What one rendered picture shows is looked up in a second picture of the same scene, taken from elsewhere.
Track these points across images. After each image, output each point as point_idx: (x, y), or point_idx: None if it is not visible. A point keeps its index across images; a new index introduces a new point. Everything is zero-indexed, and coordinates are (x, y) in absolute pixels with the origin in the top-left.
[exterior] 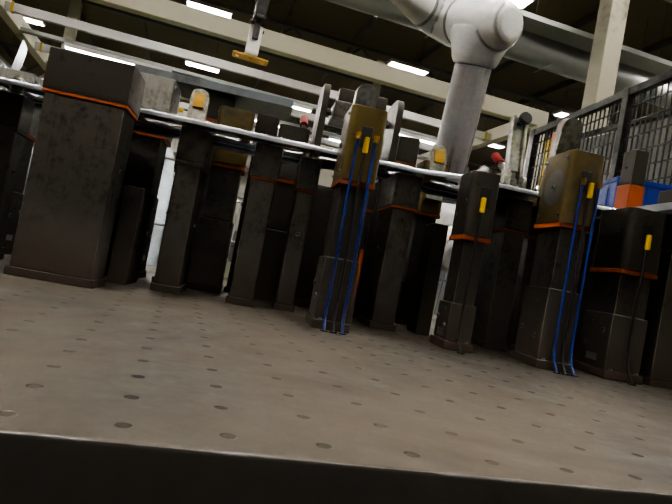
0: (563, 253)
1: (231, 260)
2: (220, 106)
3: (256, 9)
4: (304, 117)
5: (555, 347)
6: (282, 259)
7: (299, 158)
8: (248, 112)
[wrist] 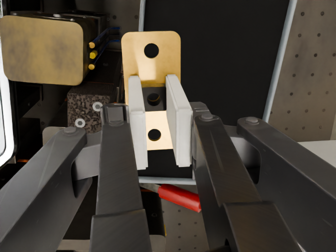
0: None
1: (101, 54)
2: (3, 16)
3: (43, 146)
4: (182, 201)
5: None
6: (20, 95)
7: (3, 134)
8: (4, 68)
